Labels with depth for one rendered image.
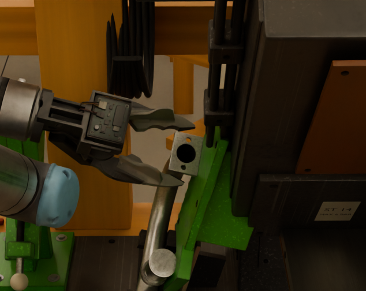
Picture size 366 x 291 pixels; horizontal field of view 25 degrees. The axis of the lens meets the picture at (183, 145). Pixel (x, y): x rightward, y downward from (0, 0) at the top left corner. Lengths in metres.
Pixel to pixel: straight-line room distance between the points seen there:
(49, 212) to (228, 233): 0.25
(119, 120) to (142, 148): 2.53
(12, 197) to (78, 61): 0.48
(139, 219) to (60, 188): 0.59
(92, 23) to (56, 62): 0.09
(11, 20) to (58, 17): 0.13
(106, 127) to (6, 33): 0.46
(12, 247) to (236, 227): 0.39
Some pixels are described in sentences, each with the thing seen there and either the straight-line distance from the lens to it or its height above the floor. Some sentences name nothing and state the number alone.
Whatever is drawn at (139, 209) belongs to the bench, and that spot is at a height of 0.88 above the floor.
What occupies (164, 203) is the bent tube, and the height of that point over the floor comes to 1.09.
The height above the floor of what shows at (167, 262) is 1.09.
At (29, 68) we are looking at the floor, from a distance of 4.40.
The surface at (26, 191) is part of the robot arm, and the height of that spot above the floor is 1.25.
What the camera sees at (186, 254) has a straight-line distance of 1.10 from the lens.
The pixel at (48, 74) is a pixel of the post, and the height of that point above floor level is 1.19.
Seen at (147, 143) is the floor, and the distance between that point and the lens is 3.63.
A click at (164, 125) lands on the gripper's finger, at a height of 1.23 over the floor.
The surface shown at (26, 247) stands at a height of 0.99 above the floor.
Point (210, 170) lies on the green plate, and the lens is 1.03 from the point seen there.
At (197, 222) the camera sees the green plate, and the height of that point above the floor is 1.15.
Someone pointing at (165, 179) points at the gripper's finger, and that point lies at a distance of 1.12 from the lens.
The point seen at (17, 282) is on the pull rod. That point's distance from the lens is 1.32.
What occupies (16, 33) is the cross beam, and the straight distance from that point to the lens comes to 1.48.
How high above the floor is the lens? 1.76
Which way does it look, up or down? 29 degrees down
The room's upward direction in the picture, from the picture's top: straight up
